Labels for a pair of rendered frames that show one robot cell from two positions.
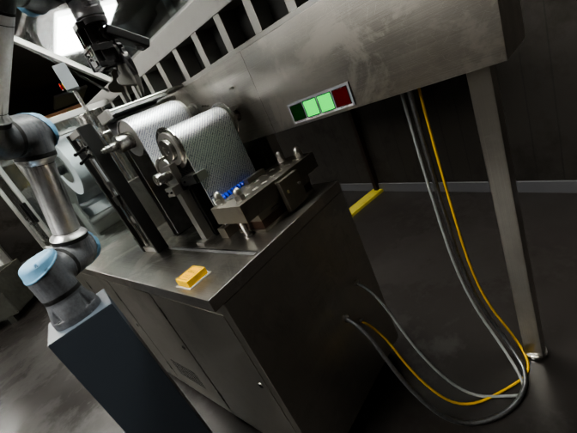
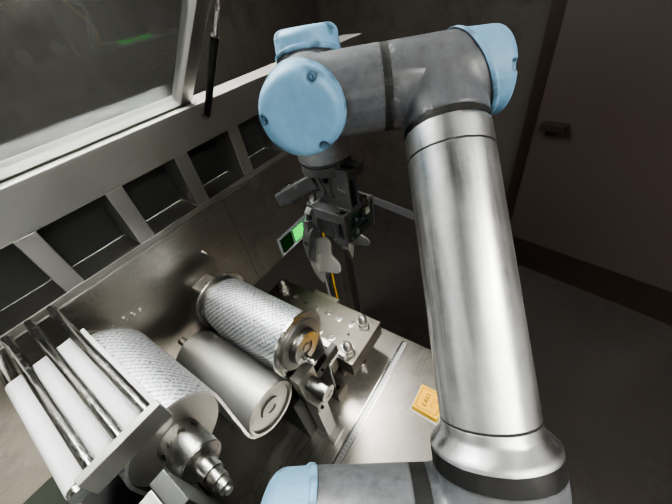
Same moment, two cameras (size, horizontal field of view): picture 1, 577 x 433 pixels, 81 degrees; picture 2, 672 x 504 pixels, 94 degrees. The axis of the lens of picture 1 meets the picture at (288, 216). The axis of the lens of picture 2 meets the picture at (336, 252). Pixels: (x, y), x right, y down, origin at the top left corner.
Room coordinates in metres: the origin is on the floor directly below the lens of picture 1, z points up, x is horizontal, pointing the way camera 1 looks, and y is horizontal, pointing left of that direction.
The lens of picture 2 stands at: (1.12, 0.66, 1.82)
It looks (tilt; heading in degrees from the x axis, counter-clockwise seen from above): 41 degrees down; 263
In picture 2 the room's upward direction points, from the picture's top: 12 degrees counter-clockwise
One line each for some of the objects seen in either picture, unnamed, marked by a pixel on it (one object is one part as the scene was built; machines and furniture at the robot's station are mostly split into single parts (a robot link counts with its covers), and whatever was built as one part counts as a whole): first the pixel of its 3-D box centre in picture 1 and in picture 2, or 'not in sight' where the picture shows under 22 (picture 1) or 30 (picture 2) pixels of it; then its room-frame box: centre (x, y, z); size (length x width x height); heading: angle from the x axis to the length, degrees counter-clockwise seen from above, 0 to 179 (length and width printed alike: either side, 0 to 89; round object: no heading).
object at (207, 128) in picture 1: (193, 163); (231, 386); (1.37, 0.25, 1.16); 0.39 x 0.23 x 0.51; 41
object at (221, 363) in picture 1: (176, 292); not in sight; (1.93, 0.84, 0.43); 2.52 x 0.64 x 0.86; 41
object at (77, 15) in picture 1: (88, 11); (324, 144); (1.05, 0.25, 1.65); 0.08 x 0.08 x 0.05
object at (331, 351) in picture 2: (193, 177); (318, 357); (1.16, 0.24, 1.14); 0.09 x 0.06 x 0.03; 41
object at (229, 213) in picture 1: (267, 186); (314, 321); (1.16, 0.02, 1.00); 0.40 x 0.16 x 0.06; 131
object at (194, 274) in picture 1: (191, 276); (429, 402); (0.91, 0.33, 0.91); 0.07 x 0.07 x 0.02; 41
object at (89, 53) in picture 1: (102, 45); (335, 198); (1.05, 0.26, 1.57); 0.09 x 0.08 x 0.12; 127
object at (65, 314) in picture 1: (69, 302); not in sight; (1.06, 0.78, 0.95); 0.15 x 0.15 x 0.10
